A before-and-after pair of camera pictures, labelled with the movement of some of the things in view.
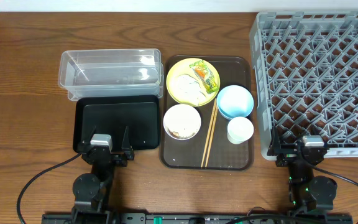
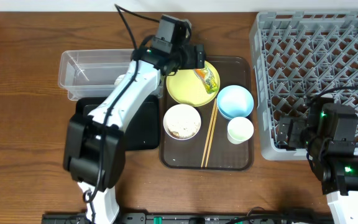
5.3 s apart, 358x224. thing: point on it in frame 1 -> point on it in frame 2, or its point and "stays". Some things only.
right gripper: (294, 156) -> (291, 131)
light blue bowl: (235, 101) stays
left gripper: (105, 154) -> (199, 56)
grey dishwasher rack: (316, 74) stays
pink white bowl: (182, 122) stays
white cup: (239, 130) stays
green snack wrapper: (205, 75) stays
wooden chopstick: (208, 134) stays
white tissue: (186, 89) -> (119, 79)
